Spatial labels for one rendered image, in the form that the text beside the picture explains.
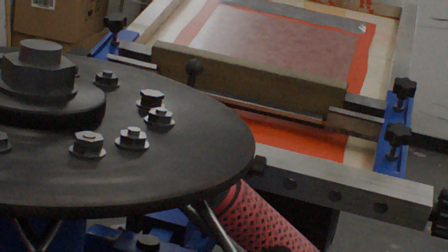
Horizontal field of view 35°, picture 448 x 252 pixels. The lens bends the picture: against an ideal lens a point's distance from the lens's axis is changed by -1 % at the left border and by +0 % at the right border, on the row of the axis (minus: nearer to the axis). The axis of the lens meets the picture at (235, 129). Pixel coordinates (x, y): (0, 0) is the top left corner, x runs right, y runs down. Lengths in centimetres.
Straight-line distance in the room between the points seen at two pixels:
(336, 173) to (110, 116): 63
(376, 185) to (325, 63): 53
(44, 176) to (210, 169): 10
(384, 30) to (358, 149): 53
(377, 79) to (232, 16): 39
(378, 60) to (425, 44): 341
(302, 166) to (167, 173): 67
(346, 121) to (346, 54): 36
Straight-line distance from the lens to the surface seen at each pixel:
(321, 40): 163
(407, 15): 176
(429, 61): 503
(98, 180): 39
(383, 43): 168
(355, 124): 126
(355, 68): 154
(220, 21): 165
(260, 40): 159
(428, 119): 511
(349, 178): 106
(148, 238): 89
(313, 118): 127
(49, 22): 455
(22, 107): 45
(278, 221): 63
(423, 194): 107
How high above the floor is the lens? 146
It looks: 18 degrees down
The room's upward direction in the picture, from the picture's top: 11 degrees clockwise
